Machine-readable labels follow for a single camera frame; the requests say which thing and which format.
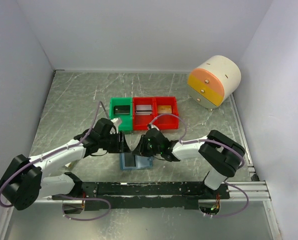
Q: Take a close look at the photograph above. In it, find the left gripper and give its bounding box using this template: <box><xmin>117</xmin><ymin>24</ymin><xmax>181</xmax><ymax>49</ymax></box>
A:
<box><xmin>99</xmin><ymin>130</ymin><xmax>131</xmax><ymax>154</ymax></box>

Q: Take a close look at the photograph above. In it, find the gold card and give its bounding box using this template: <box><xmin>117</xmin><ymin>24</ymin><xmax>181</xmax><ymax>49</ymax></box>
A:
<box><xmin>157</xmin><ymin>105</ymin><xmax>172</xmax><ymax>115</ymax></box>

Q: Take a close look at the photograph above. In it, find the grey card in holder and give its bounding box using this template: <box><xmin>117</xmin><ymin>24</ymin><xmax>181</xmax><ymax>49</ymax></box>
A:
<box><xmin>124</xmin><ymin>153</ymin><xmax>136</xmax><ymax>168</ymax></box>

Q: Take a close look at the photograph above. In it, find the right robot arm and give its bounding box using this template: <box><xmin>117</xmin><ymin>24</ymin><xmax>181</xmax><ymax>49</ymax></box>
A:
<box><xmin>132</xmin><ymin>128</ymin><xmax>246</xmax><ymax>199</ymax></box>

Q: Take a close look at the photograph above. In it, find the red plastic bin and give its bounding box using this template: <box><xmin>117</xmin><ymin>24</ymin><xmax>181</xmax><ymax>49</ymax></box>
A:
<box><xmin>154</xmin><ymin>96</ymin><xmax>179</xmax><ymax>130</ymax></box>
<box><xmin>132</xmin><ymin>97</ymin><xmax>155</xmax><ymax>131</ymax></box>

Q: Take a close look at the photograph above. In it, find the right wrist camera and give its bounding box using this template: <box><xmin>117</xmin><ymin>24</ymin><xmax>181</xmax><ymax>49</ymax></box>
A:
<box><xmin>147</xmin><ymin>123</ymin><xmax>160</xmax><ymax>131</ymax></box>

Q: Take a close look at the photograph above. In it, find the black card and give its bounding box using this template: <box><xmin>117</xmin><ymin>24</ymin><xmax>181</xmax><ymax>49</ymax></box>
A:
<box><xmin>113</xmin><ymin>105</ymin><xmax>131</xmax><ymax>115</ymax></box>

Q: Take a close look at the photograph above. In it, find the green plastic bin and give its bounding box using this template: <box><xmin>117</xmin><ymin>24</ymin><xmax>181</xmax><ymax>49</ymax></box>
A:
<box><xmin>109</xmin><ymin>97</ymin><xmax>133</xmax><ymax>132</ymax></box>

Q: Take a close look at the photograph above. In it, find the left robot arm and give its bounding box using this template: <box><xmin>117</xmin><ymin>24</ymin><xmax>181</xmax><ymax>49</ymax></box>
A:
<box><xmin>0</xmin><ymin>117</ymin><xmax>129</xmax><ymax>210</ymax></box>

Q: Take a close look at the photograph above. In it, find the blue card holder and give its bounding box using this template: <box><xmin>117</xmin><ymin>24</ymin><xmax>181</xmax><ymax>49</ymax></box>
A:
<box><xmin>119</xmin><ymin>152</ymin><xmax>154</xmax><ymax>170</ymax></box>

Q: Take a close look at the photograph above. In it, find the white striped card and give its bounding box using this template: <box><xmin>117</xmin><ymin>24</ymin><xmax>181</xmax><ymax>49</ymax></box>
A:
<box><xmin>135</xmin><ymin>104</ymin><xmax>153</xmax><ymax>116</ymax></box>

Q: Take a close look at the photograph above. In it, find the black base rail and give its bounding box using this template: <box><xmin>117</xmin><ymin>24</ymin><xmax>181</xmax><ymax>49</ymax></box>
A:
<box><xmin>51</xmin><ymin>181</ymin><xmax>231</xmax><ymax>212</ymax></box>

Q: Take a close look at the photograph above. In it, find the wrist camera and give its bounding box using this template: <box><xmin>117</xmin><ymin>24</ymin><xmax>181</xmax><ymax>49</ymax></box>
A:
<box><xmin>147</xmin><ymin>123</ymin><xmax>160</xmax><ymax>131</ymax></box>
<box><xmin>111</xmin><ymin>117</ymin><xmax>122</xmax><ymax>126</ymax></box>

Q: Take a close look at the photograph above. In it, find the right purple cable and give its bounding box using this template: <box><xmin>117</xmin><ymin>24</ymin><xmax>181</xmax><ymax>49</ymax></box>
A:
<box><xmin>148</xmin><ymin>113</ymin><xmax>246</xmax><ymax>176</ymax></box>

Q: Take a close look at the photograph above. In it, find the round drawer cabinet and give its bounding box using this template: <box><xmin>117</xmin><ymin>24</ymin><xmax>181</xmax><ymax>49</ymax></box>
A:
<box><xmin>187</xmin><ymin>55</ymin><xmax>242</xmax><ymax>110</ymax></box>

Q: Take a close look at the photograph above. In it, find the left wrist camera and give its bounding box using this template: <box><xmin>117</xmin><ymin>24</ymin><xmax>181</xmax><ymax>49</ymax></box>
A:
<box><xmin>111</xmin><ymin>117</ymin><xmax>122</xmax><ymax>126</ymax></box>

